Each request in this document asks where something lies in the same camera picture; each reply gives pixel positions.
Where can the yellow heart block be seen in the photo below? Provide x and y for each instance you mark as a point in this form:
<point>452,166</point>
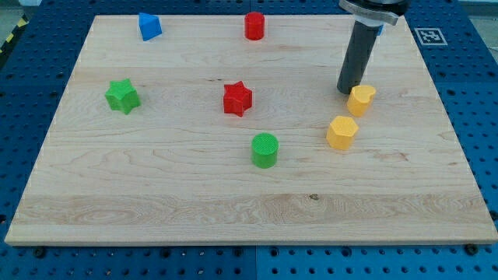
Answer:
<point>360,99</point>

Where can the fiducial marker tag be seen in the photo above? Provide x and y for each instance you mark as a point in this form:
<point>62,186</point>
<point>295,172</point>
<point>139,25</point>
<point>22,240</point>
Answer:
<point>429,36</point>

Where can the black bolt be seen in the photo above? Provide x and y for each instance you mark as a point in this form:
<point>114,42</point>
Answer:
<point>39,252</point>
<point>471,249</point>

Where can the wooden board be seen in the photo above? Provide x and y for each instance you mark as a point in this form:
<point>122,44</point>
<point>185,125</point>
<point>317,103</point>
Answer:
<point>177,170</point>

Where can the yellow hexagon block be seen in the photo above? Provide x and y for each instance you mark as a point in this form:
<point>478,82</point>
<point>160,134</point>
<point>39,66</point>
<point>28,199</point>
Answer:
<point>341,132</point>

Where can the black bolt right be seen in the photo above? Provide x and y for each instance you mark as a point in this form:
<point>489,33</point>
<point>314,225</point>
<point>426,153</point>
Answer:
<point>471,249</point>

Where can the green cylinder block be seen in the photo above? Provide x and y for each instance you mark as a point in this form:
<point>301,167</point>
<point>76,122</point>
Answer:
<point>264,150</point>

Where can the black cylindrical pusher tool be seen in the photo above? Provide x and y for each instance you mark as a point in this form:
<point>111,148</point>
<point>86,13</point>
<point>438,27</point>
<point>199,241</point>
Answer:
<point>360,46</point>

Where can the blue triangular block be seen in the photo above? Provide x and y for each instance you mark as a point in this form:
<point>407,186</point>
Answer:
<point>149,26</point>

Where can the red cylinder block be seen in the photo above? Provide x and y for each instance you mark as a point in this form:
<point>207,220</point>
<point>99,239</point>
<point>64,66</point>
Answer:
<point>254,26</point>

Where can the green star block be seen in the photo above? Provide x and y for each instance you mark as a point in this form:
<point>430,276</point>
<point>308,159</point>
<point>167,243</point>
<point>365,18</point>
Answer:
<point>122,96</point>

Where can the red star block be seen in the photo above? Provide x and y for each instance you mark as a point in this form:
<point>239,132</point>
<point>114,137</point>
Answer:
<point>237,99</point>

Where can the black bolt left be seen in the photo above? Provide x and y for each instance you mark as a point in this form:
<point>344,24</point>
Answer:
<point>39,252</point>

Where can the blue block behind tool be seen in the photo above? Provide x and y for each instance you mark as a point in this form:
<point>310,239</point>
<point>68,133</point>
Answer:
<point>380,30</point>

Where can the robot arm flange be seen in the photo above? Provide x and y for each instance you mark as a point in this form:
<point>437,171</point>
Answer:
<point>376,12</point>

